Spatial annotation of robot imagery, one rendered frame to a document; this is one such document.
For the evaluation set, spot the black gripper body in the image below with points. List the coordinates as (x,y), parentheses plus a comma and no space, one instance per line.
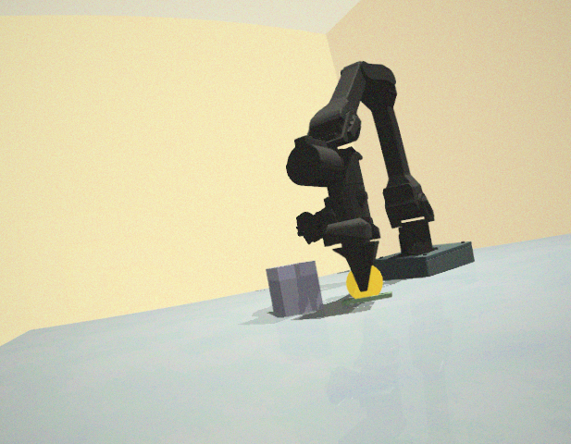
(355,224)

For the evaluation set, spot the gold coin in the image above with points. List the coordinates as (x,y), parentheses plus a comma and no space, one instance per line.
(374,284)

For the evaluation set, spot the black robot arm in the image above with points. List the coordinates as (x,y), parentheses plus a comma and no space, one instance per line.
(316,160)

